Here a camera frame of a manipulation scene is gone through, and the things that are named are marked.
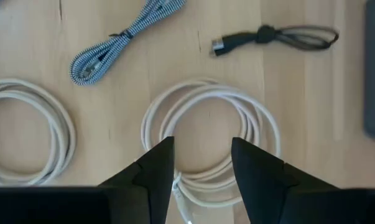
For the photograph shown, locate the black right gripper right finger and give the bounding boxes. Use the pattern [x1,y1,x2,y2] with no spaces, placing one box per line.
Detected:
[231,137,375,224]

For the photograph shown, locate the black USB cable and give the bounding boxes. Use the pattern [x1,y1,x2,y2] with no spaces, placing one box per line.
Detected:
[209,24,340,58]

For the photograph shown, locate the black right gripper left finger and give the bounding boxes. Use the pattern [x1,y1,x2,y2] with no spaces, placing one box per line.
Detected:
[0,136,175,224]

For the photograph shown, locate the cream white coiled cable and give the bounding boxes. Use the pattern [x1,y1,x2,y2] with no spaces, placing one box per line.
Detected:
[0,78,77,186]
[140,78,282,224]

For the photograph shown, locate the blue white braided cable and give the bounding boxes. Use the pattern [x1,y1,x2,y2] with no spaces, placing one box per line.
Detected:
[69,0,188,86]

